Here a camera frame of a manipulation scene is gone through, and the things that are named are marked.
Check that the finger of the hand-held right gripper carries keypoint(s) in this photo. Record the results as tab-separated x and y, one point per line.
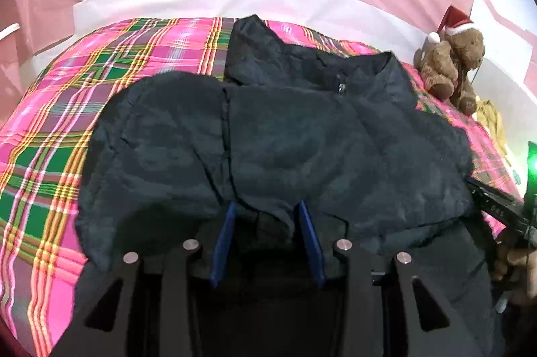
497	204

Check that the person's right hand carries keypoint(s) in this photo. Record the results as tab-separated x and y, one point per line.
514	269

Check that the white fabric band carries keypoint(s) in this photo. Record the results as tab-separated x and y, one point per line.
335	4

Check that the white bar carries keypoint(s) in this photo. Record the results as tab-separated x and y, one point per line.
9	32

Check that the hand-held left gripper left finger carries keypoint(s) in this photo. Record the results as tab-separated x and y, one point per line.
222	243

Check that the black jacket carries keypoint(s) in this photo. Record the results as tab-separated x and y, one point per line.
293	130

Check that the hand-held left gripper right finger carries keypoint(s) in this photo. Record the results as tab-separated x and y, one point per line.
312	250

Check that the pink green plaid blanket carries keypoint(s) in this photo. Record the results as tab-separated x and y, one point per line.
63	97

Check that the yellow cloth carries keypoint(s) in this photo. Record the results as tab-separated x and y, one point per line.
493	122

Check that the brown teddy bear santa hat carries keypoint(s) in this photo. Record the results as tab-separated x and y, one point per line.
440	63

